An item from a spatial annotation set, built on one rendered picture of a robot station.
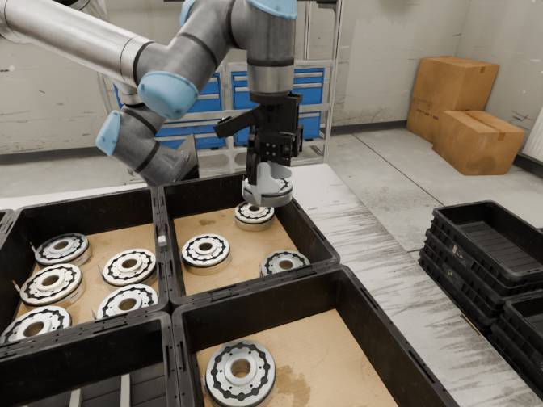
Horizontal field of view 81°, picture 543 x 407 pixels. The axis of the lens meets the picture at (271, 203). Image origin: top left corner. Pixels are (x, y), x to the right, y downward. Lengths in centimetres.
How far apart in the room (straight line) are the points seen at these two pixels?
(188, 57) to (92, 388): 51
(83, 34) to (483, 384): 92
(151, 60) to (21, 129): 329
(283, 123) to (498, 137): 285
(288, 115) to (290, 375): 41
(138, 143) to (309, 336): 69
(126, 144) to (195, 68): 51
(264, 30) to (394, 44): 345
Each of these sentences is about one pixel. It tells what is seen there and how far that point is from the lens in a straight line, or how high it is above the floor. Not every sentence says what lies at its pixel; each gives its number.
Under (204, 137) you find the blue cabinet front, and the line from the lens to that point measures 260.
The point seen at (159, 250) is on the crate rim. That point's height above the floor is 93.
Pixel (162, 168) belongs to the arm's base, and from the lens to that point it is 99.
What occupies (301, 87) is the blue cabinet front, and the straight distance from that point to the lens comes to 262.
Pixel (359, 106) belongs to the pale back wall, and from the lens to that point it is 389.
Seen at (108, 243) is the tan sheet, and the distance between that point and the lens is 86.
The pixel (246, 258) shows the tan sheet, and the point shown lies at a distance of 73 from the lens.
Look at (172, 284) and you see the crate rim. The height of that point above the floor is 93.
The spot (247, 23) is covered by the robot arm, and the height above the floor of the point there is 129.
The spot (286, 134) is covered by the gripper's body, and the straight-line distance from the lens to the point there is 55.
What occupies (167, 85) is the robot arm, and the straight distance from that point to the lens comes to 49.
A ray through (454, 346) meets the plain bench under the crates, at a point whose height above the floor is 70.
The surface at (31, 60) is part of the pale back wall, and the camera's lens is 355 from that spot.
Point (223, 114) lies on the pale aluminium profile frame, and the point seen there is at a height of 59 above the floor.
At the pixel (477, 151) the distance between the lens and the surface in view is 325.
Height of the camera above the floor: 132
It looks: 33 degrees down
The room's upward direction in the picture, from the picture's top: straight up
